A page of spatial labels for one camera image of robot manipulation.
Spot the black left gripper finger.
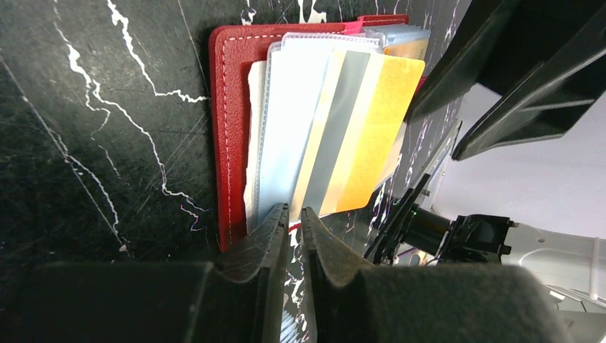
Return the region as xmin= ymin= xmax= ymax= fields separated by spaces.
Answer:
xmin=406 ymin=0 xmax=519 ymax=121
xmin=452 ymin=1 xmax=605 ymax=161

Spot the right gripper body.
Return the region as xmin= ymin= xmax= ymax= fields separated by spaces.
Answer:
xmin=364 ymin=172 xmax=455 ymax=266

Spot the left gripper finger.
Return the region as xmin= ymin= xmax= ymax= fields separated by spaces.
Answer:
xmin=28 ymin=204 xmax=289 ymax=342
xmin=301 ymin=207 xmax=572 ymax=342

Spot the red leather card holder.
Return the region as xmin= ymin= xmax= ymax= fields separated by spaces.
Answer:
xmin=209 ymin=14 xmax=409 ymax=252

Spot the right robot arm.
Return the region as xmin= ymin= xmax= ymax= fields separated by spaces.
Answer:
xmin=364 ymin=1 xmax=605 ymax=342

